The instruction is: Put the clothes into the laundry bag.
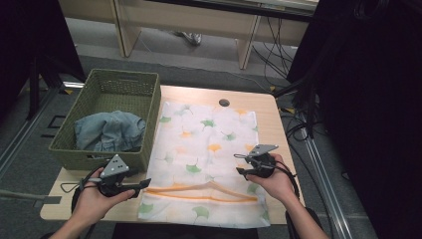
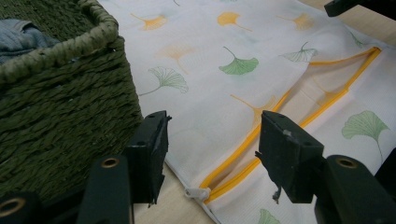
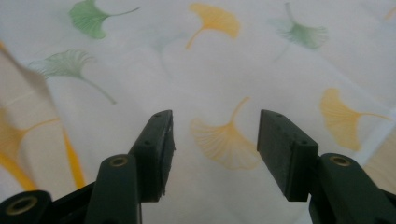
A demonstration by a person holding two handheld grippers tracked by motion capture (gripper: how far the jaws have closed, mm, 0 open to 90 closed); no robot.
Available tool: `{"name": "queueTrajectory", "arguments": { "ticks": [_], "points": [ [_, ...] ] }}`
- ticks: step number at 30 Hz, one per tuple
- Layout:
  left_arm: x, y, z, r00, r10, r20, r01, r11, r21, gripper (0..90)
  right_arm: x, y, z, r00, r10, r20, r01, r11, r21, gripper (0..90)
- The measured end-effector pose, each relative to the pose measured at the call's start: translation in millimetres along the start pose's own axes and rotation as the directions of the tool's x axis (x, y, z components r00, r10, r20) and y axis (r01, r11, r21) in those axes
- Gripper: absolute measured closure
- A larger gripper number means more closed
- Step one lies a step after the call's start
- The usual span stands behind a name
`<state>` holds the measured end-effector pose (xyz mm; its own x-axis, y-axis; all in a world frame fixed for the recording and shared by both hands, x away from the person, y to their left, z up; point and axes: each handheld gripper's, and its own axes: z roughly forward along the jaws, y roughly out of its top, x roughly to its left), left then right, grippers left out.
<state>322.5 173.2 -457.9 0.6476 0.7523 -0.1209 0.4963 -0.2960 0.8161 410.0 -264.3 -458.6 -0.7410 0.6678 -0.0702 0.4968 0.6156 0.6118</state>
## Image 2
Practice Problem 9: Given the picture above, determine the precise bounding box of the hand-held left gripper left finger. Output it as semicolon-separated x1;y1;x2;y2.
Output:
123;110;173;207

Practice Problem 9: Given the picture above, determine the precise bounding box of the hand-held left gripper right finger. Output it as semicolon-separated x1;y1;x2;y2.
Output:
254;110;326;204

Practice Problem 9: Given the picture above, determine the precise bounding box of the white leaf-print laundry bag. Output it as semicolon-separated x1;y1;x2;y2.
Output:
97;0;396;224

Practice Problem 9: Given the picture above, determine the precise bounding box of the green woven basket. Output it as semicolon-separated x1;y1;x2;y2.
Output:
0;0;144;206

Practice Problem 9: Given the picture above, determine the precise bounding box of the grey-blue cloth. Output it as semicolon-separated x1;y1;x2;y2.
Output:
0;18;60;64

